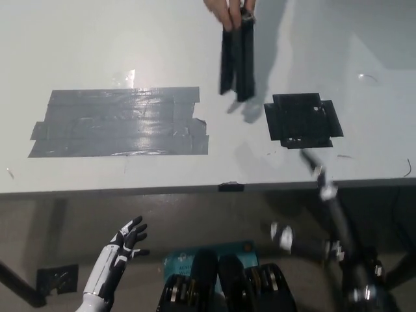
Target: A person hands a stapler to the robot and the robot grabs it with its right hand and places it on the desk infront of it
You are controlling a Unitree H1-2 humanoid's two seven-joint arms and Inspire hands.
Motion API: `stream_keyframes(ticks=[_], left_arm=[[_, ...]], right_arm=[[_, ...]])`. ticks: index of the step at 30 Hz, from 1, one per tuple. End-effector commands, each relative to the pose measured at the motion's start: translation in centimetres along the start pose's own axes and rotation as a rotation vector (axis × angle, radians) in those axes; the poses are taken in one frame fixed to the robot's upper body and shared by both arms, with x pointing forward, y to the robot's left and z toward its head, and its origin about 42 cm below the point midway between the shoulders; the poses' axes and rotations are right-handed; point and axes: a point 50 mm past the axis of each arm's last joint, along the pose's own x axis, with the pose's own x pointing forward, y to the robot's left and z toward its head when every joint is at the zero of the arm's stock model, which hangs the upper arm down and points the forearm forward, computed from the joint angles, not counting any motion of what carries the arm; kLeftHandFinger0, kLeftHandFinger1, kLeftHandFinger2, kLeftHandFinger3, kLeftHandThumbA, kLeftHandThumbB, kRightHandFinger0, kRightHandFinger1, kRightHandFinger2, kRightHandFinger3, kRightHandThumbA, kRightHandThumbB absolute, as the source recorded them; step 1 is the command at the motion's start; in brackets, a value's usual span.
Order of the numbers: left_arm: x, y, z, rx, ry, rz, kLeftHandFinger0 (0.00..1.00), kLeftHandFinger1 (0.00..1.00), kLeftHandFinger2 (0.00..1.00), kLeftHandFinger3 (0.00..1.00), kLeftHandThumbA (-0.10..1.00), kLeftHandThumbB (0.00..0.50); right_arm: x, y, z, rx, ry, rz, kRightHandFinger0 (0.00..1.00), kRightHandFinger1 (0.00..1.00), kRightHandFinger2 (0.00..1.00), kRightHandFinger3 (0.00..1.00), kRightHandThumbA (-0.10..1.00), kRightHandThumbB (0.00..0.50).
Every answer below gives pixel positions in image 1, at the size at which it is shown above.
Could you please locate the black stapler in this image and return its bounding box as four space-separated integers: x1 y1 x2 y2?
218 7 258 103

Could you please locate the person's bare hand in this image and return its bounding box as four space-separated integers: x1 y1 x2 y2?
203 0 255 33

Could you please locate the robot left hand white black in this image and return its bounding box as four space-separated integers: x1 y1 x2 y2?
83 215 151 302

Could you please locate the small black tape strip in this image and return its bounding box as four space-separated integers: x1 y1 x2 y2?
218 182 246 193

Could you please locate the grey duct tape patch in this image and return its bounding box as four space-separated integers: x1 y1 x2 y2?
27 86 210 159

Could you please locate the black tape square patch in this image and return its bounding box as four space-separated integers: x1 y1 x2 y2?
263 93 345 150

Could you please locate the robot right hand white black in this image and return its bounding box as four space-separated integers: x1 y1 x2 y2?
270 149 401 312

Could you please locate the black table leg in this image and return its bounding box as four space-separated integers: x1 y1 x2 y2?
0 259 47 309
382 252 416 291

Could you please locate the black floor tape patch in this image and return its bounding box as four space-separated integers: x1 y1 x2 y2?
36 263 80 297

